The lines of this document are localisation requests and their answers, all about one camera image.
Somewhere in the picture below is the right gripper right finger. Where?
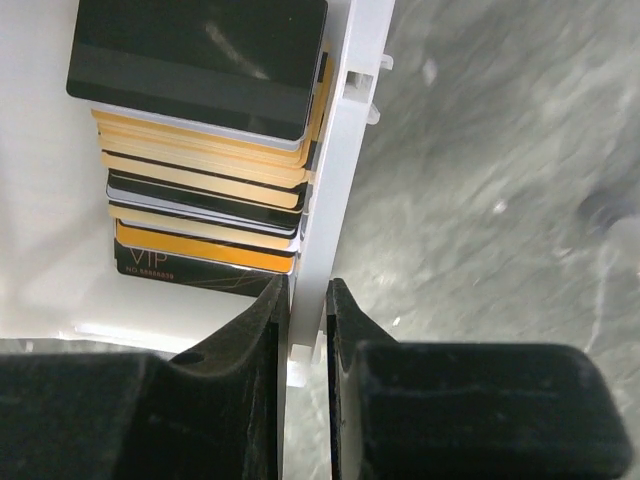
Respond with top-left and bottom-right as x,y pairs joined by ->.
326,279 -> 633,479

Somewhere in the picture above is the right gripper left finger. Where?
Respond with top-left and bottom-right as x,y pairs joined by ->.
1,276 -> 290,479

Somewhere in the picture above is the white plastic card bin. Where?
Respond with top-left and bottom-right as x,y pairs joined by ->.
1,1 -> 394,387

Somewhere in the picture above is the black credit card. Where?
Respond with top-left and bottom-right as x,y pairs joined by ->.
66,1 -> 328,151

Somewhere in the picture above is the stack of cards in bin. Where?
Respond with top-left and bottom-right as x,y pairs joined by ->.
92,53 -> 334,297

